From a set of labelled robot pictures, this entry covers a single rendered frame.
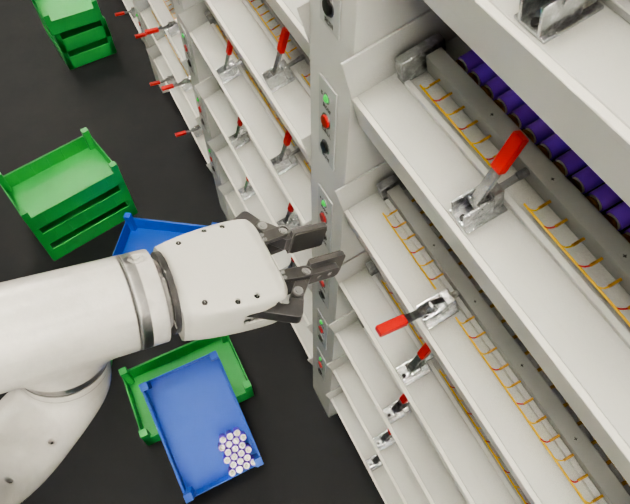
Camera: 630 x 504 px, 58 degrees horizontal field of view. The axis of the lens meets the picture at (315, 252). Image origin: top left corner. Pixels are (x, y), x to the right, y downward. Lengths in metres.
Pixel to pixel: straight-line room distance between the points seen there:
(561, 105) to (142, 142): 1.91
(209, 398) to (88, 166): 0.84
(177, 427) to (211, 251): 1.05
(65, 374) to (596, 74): 0.42
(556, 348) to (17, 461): 0.42
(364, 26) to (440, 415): 0.52
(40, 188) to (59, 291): 1.46
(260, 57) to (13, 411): 0.63
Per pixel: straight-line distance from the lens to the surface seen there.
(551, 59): 0.36
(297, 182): 1.00
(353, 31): 0.55
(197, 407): 1.53
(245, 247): 0.52
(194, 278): 0.50
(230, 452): 1.48
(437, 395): 0.83
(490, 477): 0.81
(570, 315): 0.48
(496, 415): 0.64
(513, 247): 0.49
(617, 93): 0.35
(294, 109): 0.85
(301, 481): 1.54
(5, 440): 0.54
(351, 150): 0.66
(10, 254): 2.03
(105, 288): 0.47
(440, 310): 0.64
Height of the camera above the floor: 1.51
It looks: 57 degrees down
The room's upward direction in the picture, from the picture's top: straight up
